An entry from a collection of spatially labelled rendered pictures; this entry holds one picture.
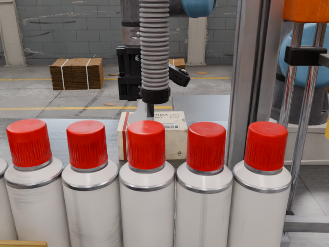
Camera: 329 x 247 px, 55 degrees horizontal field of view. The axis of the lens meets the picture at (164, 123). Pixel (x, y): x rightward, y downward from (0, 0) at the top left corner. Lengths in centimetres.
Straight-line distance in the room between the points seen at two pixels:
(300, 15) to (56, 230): 30
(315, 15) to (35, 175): 29
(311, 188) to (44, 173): 54
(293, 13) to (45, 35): 580
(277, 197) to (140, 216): 12
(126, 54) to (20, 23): 550
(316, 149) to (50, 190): 61
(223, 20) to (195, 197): 561
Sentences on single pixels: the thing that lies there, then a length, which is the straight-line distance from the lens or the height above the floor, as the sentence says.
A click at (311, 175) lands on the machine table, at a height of 83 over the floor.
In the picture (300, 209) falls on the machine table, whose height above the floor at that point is 83.
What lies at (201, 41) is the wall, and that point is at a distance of 577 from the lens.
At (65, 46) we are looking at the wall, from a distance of 598.
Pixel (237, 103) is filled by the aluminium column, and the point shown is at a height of 107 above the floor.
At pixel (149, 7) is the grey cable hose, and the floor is 118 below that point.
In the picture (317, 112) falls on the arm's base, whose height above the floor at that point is 95.
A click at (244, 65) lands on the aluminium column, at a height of 111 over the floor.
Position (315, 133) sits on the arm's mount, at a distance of 77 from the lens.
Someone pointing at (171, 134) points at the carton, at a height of 89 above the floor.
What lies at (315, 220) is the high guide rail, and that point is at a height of 96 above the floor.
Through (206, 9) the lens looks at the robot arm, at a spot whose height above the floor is 116.
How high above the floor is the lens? 119
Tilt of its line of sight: 22 degrees down
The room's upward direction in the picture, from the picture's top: straight up
